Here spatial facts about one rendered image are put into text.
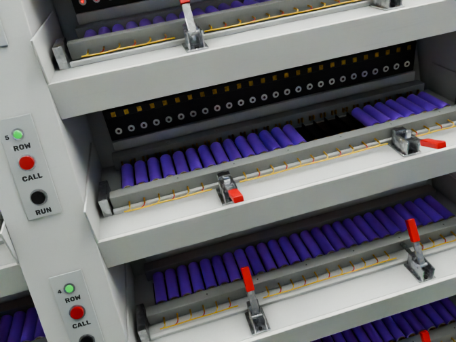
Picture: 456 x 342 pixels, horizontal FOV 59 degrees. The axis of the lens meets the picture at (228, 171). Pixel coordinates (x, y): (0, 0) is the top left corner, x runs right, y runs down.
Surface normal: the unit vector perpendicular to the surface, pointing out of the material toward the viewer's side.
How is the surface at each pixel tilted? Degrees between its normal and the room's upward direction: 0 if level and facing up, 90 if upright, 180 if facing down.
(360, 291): 20
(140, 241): 110
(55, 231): 90
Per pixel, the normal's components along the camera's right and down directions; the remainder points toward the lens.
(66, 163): 0.18, 0.18
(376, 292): -0.14, -0.83
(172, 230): 0.24, 0.50
